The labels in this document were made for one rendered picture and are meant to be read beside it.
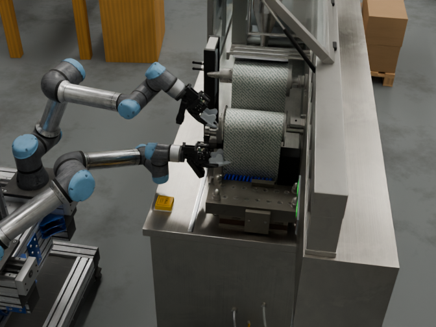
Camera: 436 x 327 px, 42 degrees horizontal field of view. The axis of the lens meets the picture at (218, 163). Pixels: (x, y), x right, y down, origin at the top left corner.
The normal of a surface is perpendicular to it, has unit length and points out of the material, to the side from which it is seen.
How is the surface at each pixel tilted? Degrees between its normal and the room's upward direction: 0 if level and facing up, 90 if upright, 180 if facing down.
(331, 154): 0
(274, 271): 90
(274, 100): 92
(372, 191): 0
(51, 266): 0
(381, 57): 90
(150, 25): 90
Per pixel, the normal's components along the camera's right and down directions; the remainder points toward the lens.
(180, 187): 0.01, -0.80
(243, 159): -0.15, 0.59
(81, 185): 0.67, 0.42
